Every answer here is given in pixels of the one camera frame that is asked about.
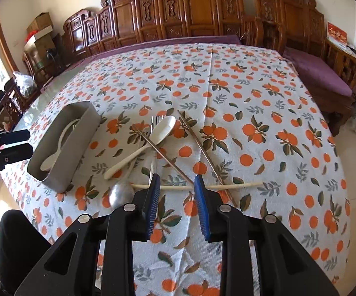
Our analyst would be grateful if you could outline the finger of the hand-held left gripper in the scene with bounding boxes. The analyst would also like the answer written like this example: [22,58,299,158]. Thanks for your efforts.
[0,143,35,167]
[0,129,31,152]

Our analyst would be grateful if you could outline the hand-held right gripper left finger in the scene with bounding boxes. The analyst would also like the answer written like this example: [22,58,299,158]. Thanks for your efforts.
[15,173,161,296]

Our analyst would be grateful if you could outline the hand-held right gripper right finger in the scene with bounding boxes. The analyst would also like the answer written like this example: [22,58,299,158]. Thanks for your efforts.
[194,174,340,296]

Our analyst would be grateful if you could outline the white soup spoon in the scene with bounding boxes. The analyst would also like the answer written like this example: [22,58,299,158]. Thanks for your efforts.
[40,120,74,172]

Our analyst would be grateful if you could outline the metal spoon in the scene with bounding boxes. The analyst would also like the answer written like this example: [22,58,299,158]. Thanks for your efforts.
[108,181,135,208]

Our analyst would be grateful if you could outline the cream chopstick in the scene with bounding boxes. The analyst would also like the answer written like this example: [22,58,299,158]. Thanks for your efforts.
[130,181,264,190]

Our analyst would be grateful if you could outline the rectangular metal tray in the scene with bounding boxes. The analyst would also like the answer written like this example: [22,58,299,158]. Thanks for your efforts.
[27,101,101,194]

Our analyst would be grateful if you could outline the white long-handled spoon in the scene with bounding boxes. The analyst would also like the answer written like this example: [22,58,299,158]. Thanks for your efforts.
[103,115,177,181]

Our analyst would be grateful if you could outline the metal fork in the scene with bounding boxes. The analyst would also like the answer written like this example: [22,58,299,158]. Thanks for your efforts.
[149,115,164,188]

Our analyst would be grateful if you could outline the wooden side chair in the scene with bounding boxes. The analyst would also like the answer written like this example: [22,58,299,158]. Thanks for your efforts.
[0,77,40,134]

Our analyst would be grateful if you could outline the clear plastic bag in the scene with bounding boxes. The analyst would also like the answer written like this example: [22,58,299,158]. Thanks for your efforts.
[13,72,37,97]

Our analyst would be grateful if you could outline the orange print tablecloth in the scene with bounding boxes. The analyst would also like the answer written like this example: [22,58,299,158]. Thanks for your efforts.
[0,42,351,296]

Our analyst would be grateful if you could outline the person's black trousers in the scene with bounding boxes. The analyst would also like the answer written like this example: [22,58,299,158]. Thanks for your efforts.
[0,210,56,294]

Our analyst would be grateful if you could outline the large cardboard box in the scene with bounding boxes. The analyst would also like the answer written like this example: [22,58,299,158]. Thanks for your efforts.
[23,32,62,69]

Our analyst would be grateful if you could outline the small cardboard box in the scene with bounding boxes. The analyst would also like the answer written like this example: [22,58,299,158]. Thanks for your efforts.
[27,12,54,33]

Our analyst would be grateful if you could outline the purple sofa cushion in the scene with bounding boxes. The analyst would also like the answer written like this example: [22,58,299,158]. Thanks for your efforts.
[41,35,242,93]

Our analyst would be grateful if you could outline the purple armchair cushion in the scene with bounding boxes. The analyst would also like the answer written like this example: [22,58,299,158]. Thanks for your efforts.
[283,47,354,97]

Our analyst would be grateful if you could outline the carved wooden sofa bench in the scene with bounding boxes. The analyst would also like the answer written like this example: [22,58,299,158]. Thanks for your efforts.
[62,0,250,60]

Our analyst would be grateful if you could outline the carved wooden armchair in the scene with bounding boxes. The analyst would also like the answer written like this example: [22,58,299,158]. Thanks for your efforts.
[253,0,356,137]

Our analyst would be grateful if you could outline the red card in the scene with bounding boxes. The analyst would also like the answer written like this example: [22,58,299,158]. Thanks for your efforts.
[326,21,348,45]

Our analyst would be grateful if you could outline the wooden door frame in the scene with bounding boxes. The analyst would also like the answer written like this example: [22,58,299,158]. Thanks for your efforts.
[0,4,22,75]

